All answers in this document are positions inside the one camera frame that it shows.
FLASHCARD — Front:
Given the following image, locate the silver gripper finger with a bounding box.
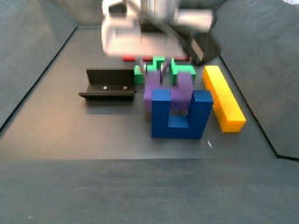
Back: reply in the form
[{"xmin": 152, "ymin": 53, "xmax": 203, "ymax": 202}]
[{"xmin": 140, "ymin": 60, "xmax": 148, "ymax": 77}]

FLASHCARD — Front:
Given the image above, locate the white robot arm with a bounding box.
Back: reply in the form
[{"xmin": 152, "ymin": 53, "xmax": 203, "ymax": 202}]
[{"xmin": 101, "ymin": 0, "xmax": 219, "ymax": 65}]

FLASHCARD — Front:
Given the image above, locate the purple U-shaped block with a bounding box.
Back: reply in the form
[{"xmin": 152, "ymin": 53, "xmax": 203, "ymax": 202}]
[{"xmin": 144, "ymin": 72, "xmax": 193, "ymax": 111}]

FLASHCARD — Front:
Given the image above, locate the blue U-shaped block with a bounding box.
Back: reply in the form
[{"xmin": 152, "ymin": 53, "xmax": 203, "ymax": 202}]
[{"xmin": 151, "ymin": 89, "xmax": 213, "ymax": 139}]

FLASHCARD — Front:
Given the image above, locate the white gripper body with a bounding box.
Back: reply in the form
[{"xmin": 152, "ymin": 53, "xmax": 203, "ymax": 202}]
[{"xmin": 100, "ymin": 11, "xmax": 192, "ymax": 59}]

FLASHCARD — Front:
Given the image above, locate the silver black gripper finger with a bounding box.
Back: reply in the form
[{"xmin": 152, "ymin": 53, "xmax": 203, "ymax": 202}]
[{"xmin": 160, "ymin": 59, "xmax": 172, "ymax": 81}]

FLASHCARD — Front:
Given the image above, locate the red puzzle board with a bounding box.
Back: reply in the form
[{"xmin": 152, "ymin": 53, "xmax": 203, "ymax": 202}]
[{"xmin": 123, "ymin": 56, "xmax": 189, "ymax": 61}]

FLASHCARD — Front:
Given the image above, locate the green stepped block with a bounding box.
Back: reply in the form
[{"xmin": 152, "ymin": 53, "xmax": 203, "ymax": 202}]
[{"xmin": 133, "ymin": 56, "xmax": 196, "ymax": 85}]

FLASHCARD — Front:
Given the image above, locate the black camera on mount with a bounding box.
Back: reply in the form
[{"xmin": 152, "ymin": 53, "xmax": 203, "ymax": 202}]
[{"xmin": 181, "ymin": 32, "xmax": 220, "ymax": 66}]

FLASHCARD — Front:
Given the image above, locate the yellow long bar block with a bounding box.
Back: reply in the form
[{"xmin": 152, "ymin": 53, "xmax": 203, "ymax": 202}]
[{"xmin": 201, "ymin": 66, "xmax": 247, "ymax": 133}]

